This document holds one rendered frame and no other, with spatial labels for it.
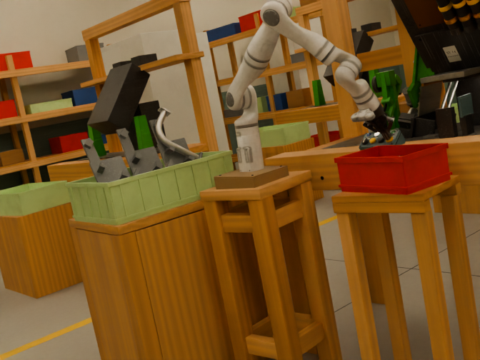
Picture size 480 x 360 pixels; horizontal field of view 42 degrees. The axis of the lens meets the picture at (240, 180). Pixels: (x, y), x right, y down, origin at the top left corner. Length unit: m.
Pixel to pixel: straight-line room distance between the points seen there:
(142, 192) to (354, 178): 0.86
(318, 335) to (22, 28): 7.44
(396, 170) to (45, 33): 7.86
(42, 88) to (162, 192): 6.82
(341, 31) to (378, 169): 1.22
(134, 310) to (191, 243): 0.35
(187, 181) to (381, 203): 0.92
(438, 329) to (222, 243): 0.88
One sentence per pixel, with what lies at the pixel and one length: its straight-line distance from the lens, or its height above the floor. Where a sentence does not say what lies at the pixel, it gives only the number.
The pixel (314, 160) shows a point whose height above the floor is 0.88.
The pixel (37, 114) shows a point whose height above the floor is 1.41.
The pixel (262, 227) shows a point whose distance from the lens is 2.29.
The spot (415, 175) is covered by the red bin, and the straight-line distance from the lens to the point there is 2.00.
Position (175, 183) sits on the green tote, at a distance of 2.58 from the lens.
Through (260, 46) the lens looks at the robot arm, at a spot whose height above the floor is 1.34.
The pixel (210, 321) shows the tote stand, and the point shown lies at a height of 0.28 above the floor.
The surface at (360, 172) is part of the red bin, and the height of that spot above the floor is 0.87.
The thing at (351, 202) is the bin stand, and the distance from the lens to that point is 2.10.
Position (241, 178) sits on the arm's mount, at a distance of 2.32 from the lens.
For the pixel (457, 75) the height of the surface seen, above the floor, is 1.12.
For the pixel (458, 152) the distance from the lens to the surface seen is 2.23.
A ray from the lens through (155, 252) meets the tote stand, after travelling 2.52.
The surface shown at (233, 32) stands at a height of 2.05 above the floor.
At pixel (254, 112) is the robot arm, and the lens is 2.41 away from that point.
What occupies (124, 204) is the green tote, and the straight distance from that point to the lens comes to 2.47.
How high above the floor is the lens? 1.21
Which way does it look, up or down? 8 degrees down
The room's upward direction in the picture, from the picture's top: 11 degrees counter-clockwise
